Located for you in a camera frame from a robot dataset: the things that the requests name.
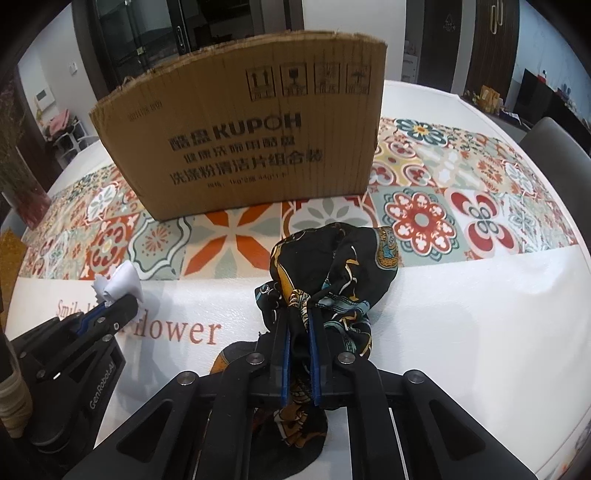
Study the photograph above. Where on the brown cardboard box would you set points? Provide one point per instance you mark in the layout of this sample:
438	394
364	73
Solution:
240	134

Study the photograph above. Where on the white cloth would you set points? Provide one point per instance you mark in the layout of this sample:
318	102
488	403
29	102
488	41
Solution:
121	281

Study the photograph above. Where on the triangular door sign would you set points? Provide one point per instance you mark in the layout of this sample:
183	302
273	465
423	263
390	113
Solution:
448	22

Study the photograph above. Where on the yellow bag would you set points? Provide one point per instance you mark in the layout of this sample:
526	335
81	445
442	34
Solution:
489	98

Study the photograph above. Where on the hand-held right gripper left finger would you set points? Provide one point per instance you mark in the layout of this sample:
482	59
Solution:
285	364

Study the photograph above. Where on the person's left forearm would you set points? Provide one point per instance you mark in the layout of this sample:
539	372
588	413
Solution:
14	401

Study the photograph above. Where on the dark interior door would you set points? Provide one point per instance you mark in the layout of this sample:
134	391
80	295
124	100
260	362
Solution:
443	55

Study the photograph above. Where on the white shoe rack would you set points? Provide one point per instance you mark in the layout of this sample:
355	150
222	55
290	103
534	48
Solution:
74	138

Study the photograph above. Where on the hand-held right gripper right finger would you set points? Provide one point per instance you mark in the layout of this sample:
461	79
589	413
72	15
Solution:
315	364

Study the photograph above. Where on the low television cabinet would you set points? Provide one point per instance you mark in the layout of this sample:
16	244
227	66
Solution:
508	115

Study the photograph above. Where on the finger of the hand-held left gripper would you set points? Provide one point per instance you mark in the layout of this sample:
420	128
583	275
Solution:
122	311
92	318

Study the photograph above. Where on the black patterned scarf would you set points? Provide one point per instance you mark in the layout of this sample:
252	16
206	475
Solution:
351	272

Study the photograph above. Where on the grey leather dining chair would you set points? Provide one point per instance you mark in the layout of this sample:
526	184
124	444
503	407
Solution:
561	152

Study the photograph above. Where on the colourful floral table runner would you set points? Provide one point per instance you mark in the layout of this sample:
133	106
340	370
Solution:
415	212

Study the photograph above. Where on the pink bag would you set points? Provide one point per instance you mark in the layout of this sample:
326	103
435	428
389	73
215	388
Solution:
60	123

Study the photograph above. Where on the dark wood wardrobe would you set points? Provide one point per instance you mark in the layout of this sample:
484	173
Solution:
489	64

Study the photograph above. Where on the golden brown mat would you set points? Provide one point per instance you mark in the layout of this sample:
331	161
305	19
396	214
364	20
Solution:
11	267

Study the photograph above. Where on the white intercom panel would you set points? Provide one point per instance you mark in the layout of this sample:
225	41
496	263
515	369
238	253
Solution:
44	96

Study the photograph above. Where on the glass sliding door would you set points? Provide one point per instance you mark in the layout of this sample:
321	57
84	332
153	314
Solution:
134	41

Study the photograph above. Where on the glass vase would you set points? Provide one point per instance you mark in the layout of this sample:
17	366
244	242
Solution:
27	198

